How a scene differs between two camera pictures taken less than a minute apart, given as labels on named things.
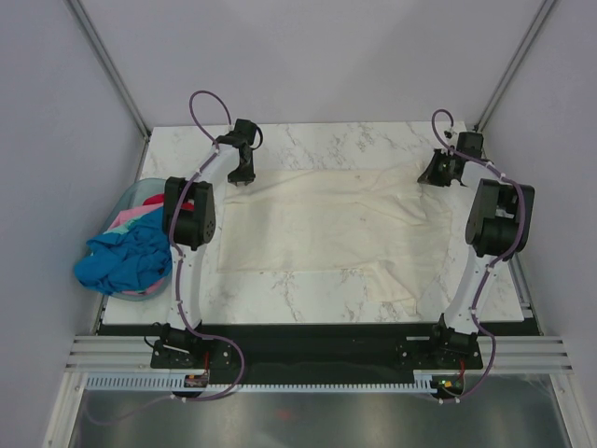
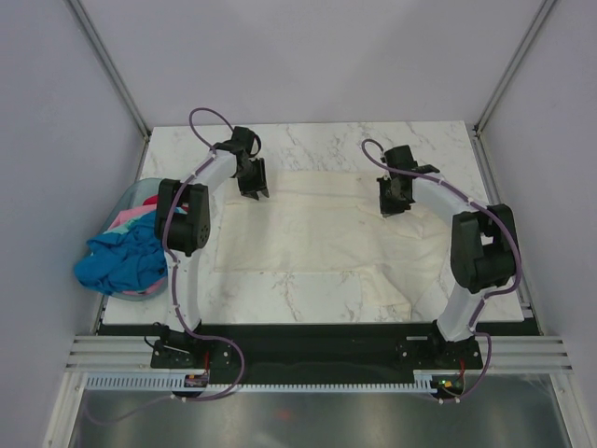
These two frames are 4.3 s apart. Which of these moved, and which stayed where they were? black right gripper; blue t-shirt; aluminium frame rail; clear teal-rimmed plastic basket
Moved: black right gripper
Stayed: clear teal-rimmed plastic basket; blue t-shirt; aluminium frame rail
